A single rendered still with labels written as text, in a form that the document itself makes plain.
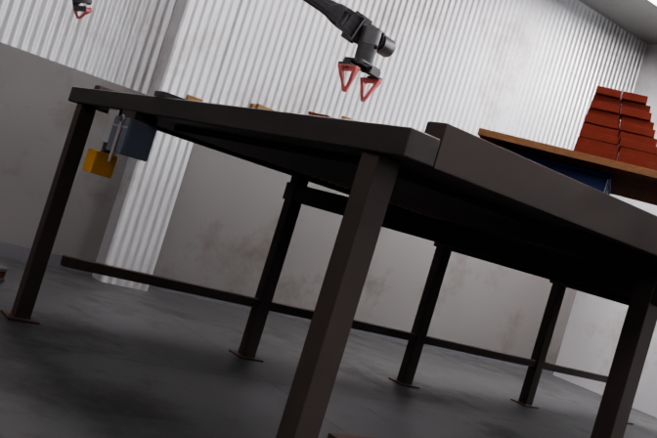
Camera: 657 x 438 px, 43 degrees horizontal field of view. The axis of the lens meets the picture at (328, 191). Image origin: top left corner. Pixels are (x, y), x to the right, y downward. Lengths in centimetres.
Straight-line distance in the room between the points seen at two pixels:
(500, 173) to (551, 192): 17
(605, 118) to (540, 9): 446
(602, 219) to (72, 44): 345
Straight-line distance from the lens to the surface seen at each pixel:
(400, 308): 622
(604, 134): 246
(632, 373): 246
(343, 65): 234
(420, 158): 162
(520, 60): 674
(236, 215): 531
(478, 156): 173
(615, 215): 210
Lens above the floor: 69
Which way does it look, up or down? 2 degrees up
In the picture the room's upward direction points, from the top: 17 degrees clockwise
